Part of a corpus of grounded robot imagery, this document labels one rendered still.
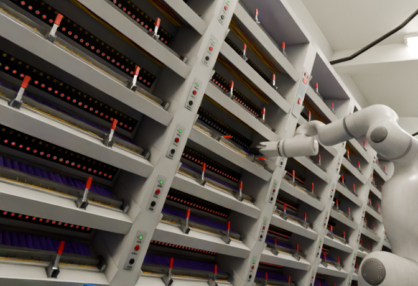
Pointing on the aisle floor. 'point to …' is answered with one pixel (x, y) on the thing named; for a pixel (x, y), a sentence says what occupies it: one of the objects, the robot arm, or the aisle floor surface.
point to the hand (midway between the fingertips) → (254, 152)
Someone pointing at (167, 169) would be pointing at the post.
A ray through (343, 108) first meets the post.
